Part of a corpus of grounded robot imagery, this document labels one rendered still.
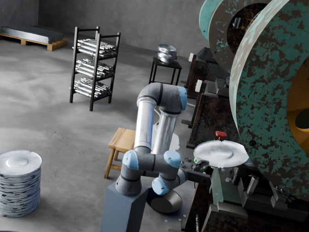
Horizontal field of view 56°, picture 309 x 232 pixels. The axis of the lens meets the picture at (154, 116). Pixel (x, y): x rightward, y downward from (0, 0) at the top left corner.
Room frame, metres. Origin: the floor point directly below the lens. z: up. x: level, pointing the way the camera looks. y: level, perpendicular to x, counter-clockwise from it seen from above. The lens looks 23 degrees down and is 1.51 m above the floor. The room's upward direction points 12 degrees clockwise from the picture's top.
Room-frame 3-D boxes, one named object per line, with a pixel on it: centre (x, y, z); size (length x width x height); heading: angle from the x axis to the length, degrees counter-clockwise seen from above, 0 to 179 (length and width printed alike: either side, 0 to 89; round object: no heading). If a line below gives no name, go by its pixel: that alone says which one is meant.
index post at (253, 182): (1.19, -0.53, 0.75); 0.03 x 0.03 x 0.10; 88
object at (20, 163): (1.53, 0.81, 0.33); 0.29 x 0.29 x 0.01
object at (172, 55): (4.41, -0.01, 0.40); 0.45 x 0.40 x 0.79; 10
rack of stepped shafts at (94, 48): (3.52, 0.87, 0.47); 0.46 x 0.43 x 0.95; 68
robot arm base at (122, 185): (1.36, 0.06, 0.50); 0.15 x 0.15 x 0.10
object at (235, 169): (1.36, -0.49, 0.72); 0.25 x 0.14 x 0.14; 88
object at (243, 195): (1.36, -0.66, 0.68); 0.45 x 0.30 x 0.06; 178
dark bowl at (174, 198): (1.81, -0.20, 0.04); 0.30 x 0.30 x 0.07
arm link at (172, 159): (1.05, -0.09, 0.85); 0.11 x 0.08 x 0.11; 97
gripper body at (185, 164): (1.18, -0.21, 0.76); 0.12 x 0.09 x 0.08; 140
